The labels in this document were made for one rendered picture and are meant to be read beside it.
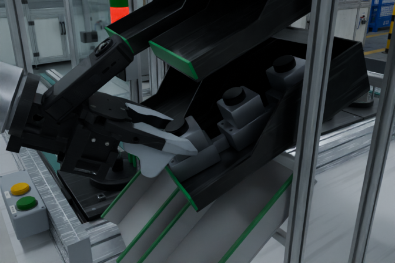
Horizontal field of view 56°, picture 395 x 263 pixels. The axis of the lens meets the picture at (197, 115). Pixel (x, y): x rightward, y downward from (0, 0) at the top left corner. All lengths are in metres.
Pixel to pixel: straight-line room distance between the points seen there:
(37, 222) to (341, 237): 0.70
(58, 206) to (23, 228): 0.08
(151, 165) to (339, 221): 0.67
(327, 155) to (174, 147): 0.84
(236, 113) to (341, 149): 0.84
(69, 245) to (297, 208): 0.47
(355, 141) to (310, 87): 0.91
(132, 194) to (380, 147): 0.44
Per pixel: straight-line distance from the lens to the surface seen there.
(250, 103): 0.48
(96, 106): 0.43
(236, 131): 0.48
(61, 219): 0.87
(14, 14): 1.88
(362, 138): 1.37
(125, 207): 0.75
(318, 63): 0.42
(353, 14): 7.32
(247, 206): 0.58
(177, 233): 0.63
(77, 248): 0.81
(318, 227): 1.00
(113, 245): 0.84
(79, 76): 0.41
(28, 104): 0.42
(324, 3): 0.41
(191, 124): 0.48
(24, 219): 0.91
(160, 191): 0.71
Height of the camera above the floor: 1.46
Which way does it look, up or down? 22 degrees down
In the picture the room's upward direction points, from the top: straight up
